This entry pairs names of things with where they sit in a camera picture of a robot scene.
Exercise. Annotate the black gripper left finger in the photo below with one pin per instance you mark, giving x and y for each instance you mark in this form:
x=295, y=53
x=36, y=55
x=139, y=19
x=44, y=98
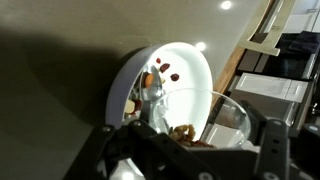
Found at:
x=106, y=146

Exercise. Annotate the beige wooden chair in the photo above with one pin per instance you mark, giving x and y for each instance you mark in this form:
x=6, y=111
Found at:
x=266, y=26

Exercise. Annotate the clear drinking glass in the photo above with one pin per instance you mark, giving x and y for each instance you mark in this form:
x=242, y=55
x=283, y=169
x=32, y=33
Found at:
x=217, y=119

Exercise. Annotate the metal spoon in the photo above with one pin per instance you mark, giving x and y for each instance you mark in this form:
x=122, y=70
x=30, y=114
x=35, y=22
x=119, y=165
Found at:
x=150, y=90

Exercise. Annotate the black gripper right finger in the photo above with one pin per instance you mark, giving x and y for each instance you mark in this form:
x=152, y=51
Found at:
x=272, y=137

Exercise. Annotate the white cereal bowl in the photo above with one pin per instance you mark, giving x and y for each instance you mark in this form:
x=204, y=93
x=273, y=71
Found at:
x=180, y=66

